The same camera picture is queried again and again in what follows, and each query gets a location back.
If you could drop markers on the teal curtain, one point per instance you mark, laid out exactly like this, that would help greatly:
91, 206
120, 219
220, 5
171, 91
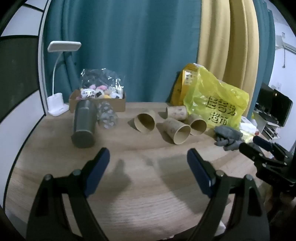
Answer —
147, 43

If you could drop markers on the black monitor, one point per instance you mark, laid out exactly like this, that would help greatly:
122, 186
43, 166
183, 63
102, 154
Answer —
273, 106

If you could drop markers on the printed paper cup front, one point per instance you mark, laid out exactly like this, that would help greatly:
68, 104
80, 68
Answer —
178, 131

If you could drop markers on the grey metal tumbler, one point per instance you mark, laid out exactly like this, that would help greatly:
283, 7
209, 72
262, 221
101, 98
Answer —
85, 119

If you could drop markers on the printed paper cup rear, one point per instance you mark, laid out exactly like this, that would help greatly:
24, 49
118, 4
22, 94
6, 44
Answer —
177, 112

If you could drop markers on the brown paper cup right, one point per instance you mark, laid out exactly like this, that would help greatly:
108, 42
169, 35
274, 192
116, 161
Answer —
197, 124

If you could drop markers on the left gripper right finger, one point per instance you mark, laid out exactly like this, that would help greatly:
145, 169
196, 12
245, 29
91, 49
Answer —
248, 219

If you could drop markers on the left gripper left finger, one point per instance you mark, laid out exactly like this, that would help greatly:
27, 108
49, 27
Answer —
48, 219

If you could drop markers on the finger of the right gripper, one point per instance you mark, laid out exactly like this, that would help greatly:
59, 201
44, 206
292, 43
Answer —
250, 151
266, 144

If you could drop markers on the white crumpled tissue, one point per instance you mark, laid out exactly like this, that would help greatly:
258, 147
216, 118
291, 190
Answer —
248, 129

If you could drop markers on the printed paper cup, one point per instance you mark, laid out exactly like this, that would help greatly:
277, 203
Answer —
178, 131
177, 112

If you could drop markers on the clear bag of toys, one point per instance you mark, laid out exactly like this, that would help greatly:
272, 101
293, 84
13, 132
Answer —
101, 84

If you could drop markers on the grey cloth glove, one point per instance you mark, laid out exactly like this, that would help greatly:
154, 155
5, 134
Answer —
228, 138

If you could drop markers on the brown cardboard box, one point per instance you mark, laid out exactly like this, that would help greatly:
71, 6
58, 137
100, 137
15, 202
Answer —
118, 105

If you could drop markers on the brown paper cup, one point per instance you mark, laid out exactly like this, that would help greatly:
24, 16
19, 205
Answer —
197, 124
145, 121

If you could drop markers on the yellow plastic shopping bag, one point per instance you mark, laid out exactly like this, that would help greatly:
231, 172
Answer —
217, 102

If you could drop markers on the orange paper package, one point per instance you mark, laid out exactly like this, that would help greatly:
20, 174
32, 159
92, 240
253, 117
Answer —
184, 80

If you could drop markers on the beige yellow curtain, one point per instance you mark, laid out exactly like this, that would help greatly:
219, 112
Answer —
229, 42

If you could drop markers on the brown paper cup left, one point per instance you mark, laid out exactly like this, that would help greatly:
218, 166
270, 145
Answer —
145, 121

